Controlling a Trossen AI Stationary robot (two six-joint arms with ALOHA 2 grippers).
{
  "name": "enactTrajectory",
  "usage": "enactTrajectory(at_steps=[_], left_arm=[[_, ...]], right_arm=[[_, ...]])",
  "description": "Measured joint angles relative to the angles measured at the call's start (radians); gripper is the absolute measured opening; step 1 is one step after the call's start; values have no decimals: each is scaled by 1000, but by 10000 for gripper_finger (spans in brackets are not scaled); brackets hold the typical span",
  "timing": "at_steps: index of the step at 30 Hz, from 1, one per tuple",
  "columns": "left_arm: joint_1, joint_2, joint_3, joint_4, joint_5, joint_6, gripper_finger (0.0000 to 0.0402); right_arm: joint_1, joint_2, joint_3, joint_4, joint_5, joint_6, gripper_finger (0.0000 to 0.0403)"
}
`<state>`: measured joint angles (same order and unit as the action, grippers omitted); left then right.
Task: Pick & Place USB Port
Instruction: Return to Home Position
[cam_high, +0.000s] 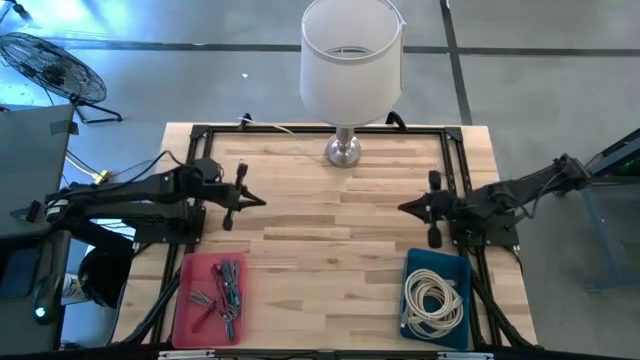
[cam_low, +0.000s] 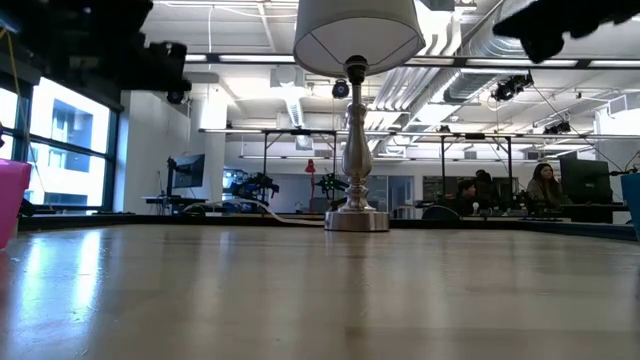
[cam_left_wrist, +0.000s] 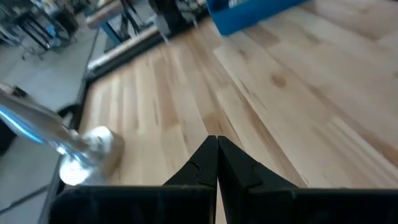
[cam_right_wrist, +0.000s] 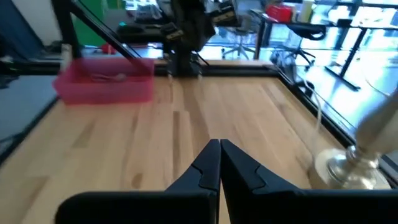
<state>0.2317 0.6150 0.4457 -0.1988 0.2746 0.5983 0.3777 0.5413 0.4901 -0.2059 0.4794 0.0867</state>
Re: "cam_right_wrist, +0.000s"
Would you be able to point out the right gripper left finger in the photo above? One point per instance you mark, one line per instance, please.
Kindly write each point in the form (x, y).
(186, 205)

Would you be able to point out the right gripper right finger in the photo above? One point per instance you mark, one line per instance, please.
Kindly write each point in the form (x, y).
(258, 205)

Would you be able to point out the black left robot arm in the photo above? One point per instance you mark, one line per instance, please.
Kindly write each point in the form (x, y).
(183, 56)

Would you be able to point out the pink plastic bin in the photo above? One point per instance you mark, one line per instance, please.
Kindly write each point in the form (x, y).
(124, 93)

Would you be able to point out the silver table lamp white shade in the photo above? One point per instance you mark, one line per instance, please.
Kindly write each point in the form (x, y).
(376, 130)

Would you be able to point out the grey office chair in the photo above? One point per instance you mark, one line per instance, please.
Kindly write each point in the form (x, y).
(239, 40)

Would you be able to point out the small red object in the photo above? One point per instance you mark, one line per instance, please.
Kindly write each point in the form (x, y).
(108, 48)

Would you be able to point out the black office chair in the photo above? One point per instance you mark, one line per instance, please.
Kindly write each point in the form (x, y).
(306, 32)

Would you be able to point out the black legged table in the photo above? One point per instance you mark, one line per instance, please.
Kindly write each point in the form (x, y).
(353, 46)

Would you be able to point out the red box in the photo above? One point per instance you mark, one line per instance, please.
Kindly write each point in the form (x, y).
(280, 12)

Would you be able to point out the green panel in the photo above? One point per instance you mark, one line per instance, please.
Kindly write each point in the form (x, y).
(88, 34)

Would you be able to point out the white bottle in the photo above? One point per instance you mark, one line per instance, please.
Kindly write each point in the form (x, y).
(306, 9)

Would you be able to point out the black table edge frame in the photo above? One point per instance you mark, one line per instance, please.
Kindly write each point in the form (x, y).
(236, 71)

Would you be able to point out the black rig frame post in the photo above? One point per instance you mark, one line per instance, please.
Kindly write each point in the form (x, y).
(65, 28)

